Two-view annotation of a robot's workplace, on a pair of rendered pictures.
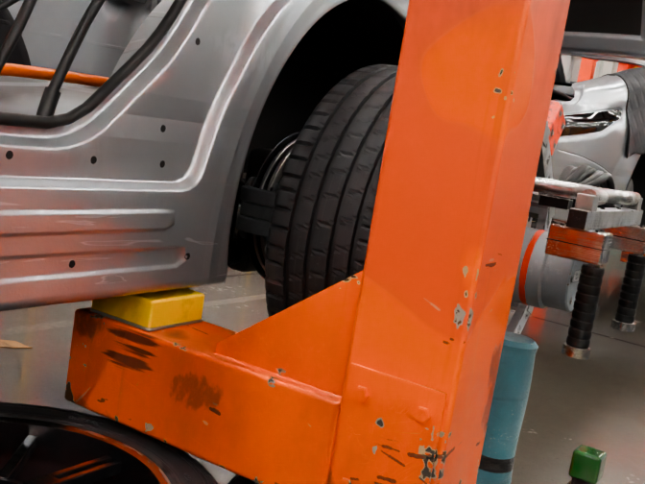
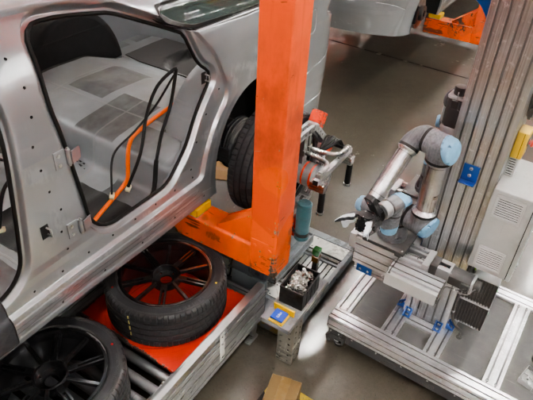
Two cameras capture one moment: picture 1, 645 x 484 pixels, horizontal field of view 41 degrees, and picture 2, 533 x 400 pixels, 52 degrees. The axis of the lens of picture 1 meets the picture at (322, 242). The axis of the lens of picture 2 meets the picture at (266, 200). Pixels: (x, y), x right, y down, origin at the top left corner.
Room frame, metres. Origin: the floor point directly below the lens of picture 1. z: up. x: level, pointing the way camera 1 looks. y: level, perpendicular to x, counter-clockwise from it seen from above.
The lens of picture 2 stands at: (-1.05, -0.13, 2.62)
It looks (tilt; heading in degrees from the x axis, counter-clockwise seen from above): 37 degrees down; 0
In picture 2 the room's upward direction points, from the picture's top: 3 degrees clockwise
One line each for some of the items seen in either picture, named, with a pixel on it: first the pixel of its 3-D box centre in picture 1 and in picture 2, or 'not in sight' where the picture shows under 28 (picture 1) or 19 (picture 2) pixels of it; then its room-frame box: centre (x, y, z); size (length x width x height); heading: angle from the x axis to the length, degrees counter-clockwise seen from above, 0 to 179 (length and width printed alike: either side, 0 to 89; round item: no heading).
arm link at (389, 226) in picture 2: not in sight; (387, 220); (0.86, -0.67, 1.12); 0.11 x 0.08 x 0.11; 43
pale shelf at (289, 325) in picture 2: not in sight; (295, 300); (0.99, -0.32, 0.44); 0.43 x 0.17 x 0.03; 150
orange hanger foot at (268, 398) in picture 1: (227, 335); (219, 217); (1.33, 0.12, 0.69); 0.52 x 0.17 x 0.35; 60
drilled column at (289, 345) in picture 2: not in sight; (289, 331); (0.96, -0.30, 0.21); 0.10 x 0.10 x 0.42; 60
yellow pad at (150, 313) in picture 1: (148, 302); (194, 204); (1.41, 0.27, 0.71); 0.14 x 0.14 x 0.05; 60
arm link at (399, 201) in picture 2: not in sight; (394, 204); (0.84, -0.68, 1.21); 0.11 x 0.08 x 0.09; 133
